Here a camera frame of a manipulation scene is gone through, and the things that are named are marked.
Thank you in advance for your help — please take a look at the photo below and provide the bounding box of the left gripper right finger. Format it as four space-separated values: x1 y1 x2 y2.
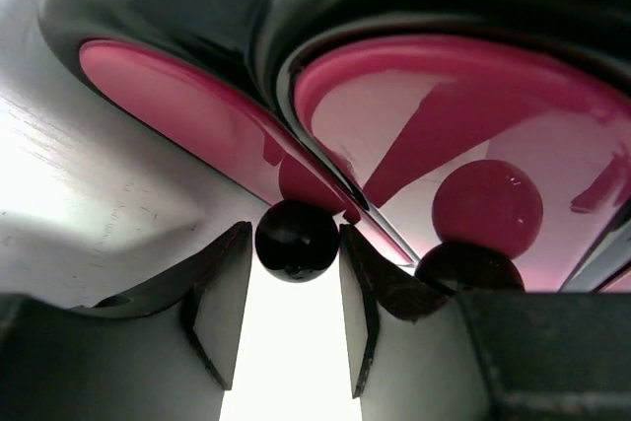
339 225 630 420

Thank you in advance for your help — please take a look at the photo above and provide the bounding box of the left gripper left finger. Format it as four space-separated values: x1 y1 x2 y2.
1 222 252 420

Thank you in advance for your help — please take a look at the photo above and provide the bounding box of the pink drawer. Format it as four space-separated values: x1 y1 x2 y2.
293 35 630 291
79 39 412 282

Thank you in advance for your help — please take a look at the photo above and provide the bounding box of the black drawer cabinet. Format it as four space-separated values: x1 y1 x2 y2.
39 0 630 292

